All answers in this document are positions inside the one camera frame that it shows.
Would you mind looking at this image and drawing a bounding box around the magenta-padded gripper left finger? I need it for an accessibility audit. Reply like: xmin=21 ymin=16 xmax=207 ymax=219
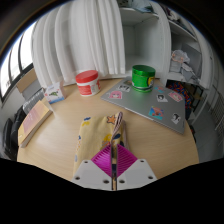
xmin=71 ymin=143 xmax=115 ymax=191

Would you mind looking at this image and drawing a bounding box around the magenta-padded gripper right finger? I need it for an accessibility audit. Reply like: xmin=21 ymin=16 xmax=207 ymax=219
xmin=115 ymin=143 xmax=158 ymax=191

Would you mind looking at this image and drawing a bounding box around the grey laptop with stickers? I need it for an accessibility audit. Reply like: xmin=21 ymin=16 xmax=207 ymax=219
xmin=100 ymin=77 xmax=187 ymax=135

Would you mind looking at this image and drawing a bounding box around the yellow and pink book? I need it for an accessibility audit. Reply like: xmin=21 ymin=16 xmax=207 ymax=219
xmin=17 ymin=99 xmax=54 ymax=149

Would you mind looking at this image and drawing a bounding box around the small white and blue box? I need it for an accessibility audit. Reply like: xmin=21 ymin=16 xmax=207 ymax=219
xmin=44 ymin=80 xmax=66 ymax=105

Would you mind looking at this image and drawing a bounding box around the white jar with red lid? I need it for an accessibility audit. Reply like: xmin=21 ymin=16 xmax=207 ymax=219
xmin=75 ymin=69 xmax=102 ymax=98

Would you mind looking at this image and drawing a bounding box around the grey ribbed radiator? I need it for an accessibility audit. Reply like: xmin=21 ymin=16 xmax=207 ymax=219
xmin=22 ymin=88 xmax=46 ymax=114

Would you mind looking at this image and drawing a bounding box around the green round tin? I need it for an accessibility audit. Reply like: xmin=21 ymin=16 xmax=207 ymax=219
xmin=131 ymin=64 xmax=157 ymax=93

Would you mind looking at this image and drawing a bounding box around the tan wooden board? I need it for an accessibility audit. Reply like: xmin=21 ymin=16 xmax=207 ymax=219
xmin=15 ymin=68 xmax=38 ymax=94

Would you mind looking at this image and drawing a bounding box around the white shelf unit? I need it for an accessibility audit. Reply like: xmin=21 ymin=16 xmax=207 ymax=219
xmin=118 ymin=0 xmax=214 ymax=124

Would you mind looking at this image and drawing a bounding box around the dark-framed window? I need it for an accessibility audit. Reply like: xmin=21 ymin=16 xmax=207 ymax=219
xmin=0 ymin=24 xmax=36 ymax=103

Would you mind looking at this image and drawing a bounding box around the white curtain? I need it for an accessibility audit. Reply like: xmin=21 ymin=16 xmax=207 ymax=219
xmin=31 ymin=0 xmax=127 ymax=88

